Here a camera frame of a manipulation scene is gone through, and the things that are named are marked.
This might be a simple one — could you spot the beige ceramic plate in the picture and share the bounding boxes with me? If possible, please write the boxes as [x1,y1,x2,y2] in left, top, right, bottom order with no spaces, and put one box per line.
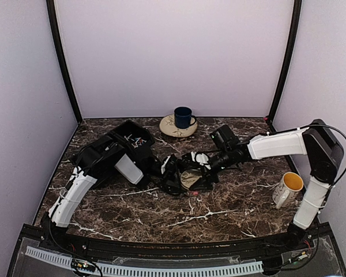
[159,114,198,138]

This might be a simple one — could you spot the white slotted cable duct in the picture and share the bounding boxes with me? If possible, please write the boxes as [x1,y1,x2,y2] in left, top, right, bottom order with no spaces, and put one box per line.
[25,246,264,276]

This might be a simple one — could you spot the black three-compartment candy tray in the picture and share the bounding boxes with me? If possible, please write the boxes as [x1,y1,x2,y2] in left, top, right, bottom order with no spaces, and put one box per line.
[76,120,160,189]

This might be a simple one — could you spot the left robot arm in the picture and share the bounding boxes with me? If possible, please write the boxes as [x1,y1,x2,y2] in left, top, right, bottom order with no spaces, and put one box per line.
[41,133,176,229]

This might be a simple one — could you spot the left black frame post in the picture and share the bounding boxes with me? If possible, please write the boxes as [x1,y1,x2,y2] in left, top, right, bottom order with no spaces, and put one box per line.
[46,0,83,124]

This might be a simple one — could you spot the right black frame post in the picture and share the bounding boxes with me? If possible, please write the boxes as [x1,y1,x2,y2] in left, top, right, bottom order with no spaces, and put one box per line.
[266,0,302,125]

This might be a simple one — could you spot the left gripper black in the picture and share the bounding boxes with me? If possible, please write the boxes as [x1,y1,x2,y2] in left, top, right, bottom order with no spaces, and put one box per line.
[145,162,194,194]

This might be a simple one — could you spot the gold jar lid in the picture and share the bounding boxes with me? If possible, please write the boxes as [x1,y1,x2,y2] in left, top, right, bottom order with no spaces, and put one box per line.
[180,169,202,190]

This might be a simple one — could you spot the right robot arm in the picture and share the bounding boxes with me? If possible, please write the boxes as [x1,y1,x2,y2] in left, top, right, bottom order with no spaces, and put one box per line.
[191,119,346,250]

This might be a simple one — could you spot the dark blue mug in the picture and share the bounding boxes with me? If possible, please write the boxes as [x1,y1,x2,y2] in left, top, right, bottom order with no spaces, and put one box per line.
[174,107,197,129]

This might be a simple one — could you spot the white mug yellow inside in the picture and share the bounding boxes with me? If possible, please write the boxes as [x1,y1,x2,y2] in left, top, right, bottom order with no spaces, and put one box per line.
[272,172,304,209]

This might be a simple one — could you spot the black frame post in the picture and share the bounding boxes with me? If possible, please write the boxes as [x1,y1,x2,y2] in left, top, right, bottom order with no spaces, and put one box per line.
[266,0,302,125]
[46,0,83,124]

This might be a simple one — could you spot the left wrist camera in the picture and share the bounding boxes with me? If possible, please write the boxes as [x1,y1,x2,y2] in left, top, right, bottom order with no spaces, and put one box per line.
[160,155,171,174]

